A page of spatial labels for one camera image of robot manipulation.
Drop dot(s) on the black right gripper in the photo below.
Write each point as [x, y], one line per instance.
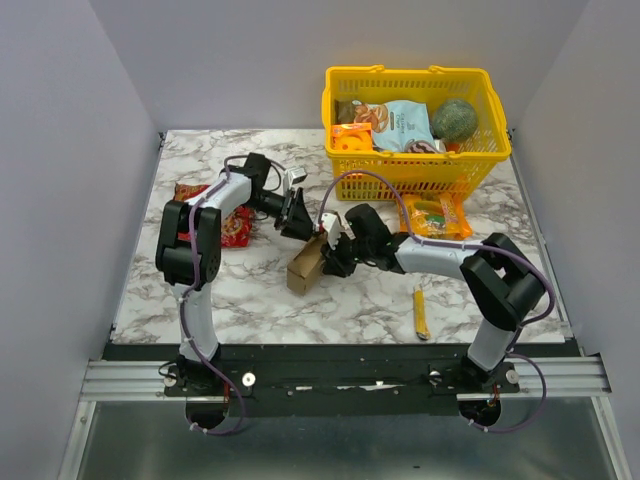
[343, 249]

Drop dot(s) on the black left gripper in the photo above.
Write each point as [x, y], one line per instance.
[295, 219]

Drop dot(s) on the brown cardboard express box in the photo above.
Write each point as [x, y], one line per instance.
[304, 270]

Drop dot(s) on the yellow utility knife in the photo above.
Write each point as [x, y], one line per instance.
[420, 321]

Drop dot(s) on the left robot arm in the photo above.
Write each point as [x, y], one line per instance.
[189, 244]

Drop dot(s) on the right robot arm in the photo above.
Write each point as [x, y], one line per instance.
[503, 283]

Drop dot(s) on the orange Scrub Daddy sponge box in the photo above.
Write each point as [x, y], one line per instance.
[352, 137]

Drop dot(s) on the red snack bag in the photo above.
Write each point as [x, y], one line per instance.
[236, 229]

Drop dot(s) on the yellow plastic shopping basket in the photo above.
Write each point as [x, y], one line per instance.
[456, 173]

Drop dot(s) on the orange mango candy bag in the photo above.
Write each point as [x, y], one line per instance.
[437, 216]

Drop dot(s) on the light blue cassava chips bag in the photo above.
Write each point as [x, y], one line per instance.
[394, 124]

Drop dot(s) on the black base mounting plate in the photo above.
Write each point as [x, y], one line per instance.
[332, 380]

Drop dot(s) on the green netted melon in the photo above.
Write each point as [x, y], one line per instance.
[455, 121]

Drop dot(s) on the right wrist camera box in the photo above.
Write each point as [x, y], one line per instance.
[328, 230]

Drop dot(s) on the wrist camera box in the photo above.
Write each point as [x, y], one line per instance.
[293, 176]
[328, 230]

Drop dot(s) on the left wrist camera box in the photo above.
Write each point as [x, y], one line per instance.
[293, 176]

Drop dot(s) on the aluminium frame rail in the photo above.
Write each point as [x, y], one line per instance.
[572, 436]

